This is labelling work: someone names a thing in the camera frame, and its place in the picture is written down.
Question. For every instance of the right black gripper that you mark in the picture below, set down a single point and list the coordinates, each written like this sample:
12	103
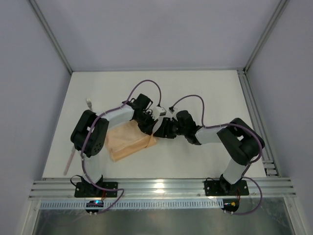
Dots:
168	126

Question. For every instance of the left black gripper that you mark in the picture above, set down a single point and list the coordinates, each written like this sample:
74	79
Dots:
145	123

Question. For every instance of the black controller board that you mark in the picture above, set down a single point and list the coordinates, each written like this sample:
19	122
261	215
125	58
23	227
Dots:
93	207
230	206

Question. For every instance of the right side aluminium rail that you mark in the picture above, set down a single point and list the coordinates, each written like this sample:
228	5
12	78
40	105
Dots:
268	160

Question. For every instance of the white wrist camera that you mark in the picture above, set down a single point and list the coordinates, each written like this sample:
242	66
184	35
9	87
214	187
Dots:
157	112
173	110

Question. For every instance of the front aluminium rail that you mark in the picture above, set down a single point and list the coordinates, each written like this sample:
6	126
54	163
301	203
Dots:
62	188

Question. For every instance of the aluminium rail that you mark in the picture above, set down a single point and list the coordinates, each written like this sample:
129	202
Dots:
62	188
268	160

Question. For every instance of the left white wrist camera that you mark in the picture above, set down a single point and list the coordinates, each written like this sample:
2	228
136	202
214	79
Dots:
157	112

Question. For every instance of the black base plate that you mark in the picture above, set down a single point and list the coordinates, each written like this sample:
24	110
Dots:
218	187
86	190

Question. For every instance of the left frame post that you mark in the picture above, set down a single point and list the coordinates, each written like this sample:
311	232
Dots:
48	31

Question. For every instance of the right black controller board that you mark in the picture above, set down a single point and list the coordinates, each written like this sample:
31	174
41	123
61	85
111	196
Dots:
230	206

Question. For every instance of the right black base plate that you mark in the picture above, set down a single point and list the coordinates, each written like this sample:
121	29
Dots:
218	187

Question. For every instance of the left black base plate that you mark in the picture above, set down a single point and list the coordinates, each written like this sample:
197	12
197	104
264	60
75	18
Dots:
86	190

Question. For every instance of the orange cloth napkin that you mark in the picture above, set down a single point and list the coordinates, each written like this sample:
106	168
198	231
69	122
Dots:
126	139

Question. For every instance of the right frame post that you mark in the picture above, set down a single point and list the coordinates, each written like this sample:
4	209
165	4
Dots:
272	22

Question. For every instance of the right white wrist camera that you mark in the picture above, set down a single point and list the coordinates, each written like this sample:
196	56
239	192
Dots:
173	110

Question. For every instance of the left black controller board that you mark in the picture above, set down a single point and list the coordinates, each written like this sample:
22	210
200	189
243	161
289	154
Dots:
93	207

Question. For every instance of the silver fork pink handle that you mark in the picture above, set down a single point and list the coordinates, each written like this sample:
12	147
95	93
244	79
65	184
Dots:
89	104

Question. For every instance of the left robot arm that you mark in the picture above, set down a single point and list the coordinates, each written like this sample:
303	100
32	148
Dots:
90	132

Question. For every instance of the frame post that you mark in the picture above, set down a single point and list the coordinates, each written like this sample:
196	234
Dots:
272	22
48	31

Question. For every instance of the white slotted cable duct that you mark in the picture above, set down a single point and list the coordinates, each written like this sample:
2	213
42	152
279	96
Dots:
133	204

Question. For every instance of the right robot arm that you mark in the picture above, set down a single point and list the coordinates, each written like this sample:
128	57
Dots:
240	141

